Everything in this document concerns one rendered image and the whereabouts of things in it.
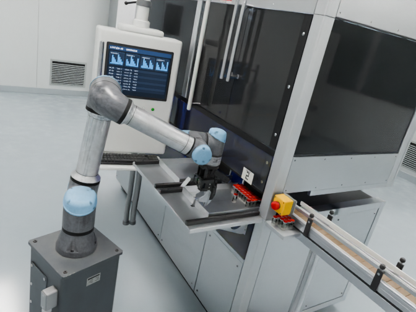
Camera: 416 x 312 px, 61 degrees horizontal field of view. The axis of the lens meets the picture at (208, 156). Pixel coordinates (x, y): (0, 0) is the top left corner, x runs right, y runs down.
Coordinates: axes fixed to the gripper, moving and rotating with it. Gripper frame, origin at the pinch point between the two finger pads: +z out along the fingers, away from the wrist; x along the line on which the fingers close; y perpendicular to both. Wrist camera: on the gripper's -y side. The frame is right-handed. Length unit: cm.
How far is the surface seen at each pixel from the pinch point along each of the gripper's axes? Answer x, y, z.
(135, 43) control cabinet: -90, 9, -56
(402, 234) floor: -39, -294, 92
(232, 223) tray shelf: 10.7, -8.9, 5.0
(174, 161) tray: -54, -11, 4
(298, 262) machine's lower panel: 12, -62, 37
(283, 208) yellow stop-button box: 21.4, -26.3, -7.1
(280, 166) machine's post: 12.0, -26.6, -22.9
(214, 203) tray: -6.6, -9.8, 4.8
